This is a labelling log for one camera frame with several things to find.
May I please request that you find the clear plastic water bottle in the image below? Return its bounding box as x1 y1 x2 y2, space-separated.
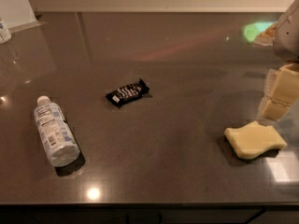
34 96 79 167

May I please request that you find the black rxbar chocolate wrapper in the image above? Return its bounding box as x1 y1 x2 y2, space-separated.
106 79 150 107

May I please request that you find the white bottle at left edge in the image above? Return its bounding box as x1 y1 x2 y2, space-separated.
0 18 12 44

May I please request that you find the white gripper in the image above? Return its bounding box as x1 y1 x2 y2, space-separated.
261 0 299 120

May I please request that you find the green orange object on counter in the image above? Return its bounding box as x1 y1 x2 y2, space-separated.
243 21 277 46

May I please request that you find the yellow sponge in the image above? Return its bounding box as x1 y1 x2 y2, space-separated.
224 121 287 160

